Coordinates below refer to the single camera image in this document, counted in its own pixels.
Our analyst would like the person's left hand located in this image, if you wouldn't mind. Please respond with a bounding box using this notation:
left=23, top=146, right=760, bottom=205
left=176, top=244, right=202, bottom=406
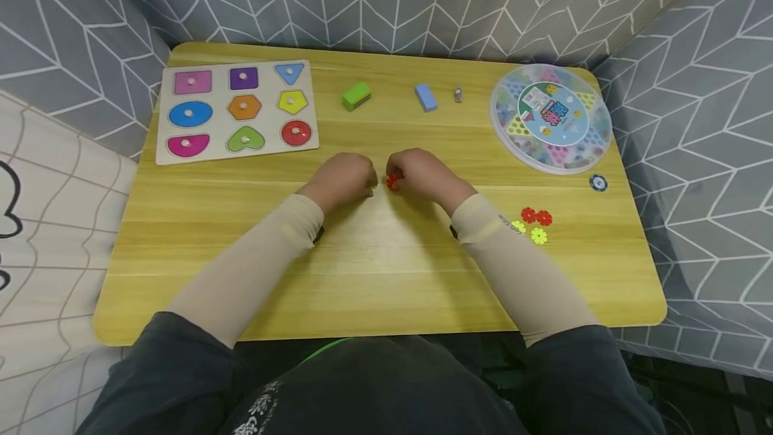
left=299, top=152, right=380, bottom=213

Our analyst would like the purple square puzzle piece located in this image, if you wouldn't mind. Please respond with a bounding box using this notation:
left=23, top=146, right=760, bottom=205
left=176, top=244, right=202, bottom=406
left=229, top=67, right=260, bottom=91

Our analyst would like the red circle puzzle piece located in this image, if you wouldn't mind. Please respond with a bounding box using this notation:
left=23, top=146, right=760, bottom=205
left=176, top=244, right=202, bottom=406
left=280, top=119, right=313, bottom=148

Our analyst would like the pink semicircle puzzle piece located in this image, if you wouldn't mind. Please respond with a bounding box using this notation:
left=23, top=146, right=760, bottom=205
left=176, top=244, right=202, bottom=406
left=166, top=134, right=211, bottom=158

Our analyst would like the white wooden shape puzzle board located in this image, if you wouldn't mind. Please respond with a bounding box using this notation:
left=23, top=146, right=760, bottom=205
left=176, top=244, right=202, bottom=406
left=155, top=59, right=320, bottom=166

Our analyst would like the round clear box of discs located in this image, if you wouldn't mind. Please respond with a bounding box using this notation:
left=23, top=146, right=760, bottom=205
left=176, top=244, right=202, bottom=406
left=489, top=64, right=614, bottom=175

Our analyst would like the blue oval puzzle piece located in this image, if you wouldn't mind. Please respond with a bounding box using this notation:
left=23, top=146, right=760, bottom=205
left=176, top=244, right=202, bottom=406
left=168, top=101, right=214, bottom=128

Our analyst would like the green cable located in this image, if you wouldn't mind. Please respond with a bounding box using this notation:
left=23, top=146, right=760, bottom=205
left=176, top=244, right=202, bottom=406
left=302, top=337, right=357, bottom=362

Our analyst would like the orange hexagon puzzle piece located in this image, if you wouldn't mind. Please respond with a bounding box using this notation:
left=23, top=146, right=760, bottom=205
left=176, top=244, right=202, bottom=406
left=227, top=95, right=263, bottom=122

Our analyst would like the green heart puzzle piece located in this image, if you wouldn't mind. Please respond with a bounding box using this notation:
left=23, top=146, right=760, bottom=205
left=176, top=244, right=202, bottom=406
left=226, top=126, right=266, bottom=154

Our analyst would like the green rectangular block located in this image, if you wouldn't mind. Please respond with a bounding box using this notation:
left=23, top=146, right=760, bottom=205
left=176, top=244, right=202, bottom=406
left=342, top=82, right=373, bottom=112

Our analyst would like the pink square puzzle piece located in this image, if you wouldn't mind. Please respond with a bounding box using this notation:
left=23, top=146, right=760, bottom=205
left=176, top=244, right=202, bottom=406
left=174, top=70, right=213, bottom=96

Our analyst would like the person's right hand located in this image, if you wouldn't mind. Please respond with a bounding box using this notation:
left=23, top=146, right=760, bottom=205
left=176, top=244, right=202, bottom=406
left=386, top=148, right=478, bottom=216

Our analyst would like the person's body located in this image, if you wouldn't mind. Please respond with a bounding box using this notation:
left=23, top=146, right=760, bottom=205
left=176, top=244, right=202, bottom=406
left=74, top=311, right=669, bottom=435

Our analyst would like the yellow pentagon puzzle piece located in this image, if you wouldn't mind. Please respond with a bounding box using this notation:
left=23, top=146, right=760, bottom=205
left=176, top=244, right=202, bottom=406
left=278, top=89, right=309, bottom=115

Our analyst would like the blue triangle puzzle piece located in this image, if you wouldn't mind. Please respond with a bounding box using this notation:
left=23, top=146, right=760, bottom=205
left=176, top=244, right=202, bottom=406
left=274, top=63, right=306, bottom=86

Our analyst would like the blue rectangular block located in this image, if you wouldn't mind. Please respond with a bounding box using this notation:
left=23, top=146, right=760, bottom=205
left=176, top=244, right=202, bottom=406
left=414, top=83, right=439, bottom=113

